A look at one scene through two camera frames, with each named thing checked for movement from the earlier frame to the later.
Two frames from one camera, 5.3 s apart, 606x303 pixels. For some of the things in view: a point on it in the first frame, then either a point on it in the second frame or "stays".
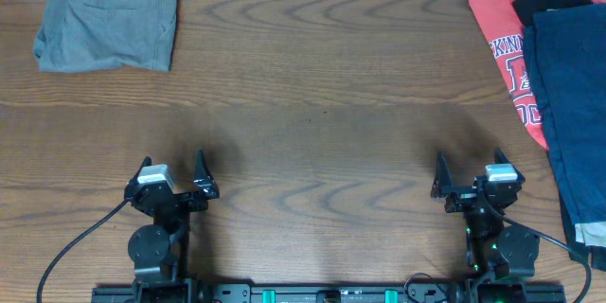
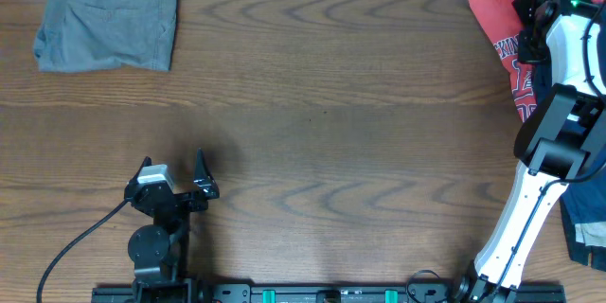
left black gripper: x=204 y=185 stays
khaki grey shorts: x=592 y=234 stays
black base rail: x=335 y=294 stays
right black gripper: x=442 y=187 -> x=526 y=52
